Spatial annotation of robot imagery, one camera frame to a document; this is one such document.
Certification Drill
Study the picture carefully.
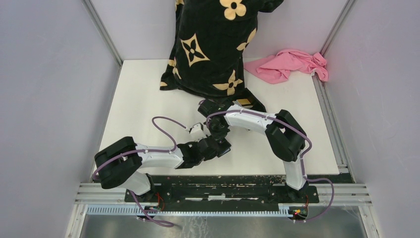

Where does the black plastic bin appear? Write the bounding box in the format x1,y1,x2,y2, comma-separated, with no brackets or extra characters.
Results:
232,88,267,113

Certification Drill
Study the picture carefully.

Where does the black leather card holder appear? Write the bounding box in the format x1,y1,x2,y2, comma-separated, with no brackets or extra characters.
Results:
217,139,231,158

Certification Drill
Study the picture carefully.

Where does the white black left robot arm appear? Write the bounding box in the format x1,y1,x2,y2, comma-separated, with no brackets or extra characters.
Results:
93,136,231,202

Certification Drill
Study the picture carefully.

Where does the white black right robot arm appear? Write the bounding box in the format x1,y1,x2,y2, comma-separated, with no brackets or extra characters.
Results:
198,99,313,202

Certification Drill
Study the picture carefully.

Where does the stack of cards in bin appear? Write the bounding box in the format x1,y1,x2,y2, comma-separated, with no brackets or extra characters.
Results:
236,98,254,109

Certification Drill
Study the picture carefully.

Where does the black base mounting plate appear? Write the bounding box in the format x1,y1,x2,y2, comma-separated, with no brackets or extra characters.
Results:
137,176,319,212

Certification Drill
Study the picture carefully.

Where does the pink cloth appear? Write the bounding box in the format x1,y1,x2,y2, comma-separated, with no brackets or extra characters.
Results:
244,49,329,84

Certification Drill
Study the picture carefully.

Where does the black floral blanket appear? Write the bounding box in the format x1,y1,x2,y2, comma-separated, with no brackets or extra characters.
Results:
159,0,281,99

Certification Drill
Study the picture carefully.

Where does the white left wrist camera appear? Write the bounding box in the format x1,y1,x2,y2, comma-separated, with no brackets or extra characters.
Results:
187,122,208,141

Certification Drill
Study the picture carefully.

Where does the white slotted cable duct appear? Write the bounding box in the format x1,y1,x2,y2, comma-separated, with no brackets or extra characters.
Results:
86,204,292,218

